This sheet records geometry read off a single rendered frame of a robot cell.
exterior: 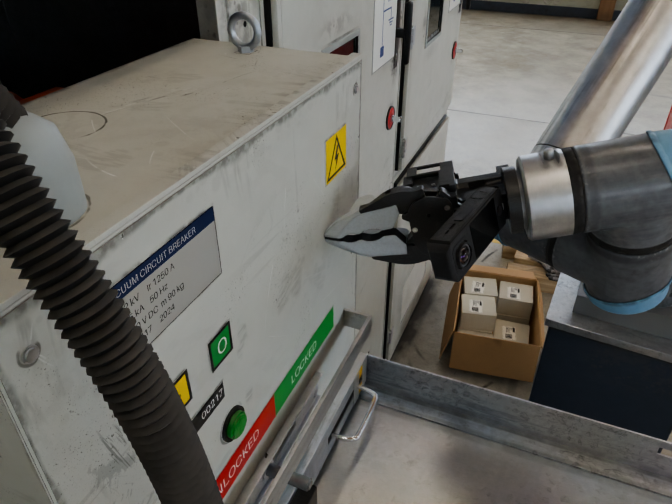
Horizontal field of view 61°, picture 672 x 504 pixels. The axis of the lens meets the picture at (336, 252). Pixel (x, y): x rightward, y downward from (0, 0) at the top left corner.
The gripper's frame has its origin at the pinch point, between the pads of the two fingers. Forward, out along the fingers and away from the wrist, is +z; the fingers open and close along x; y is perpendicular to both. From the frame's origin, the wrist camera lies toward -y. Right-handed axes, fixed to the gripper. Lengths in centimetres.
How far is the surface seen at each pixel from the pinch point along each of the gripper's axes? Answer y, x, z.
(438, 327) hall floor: 128, -125, 7
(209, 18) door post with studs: 22.6, 22.5, 14.0
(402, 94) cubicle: 98, -16, -1
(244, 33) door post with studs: 24.9, 19.3, 10.9
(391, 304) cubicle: 98, -86, 17
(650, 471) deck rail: 2, -48, -34
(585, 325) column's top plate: 46, -58, -34
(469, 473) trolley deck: -1.0, -41.3, -9.1
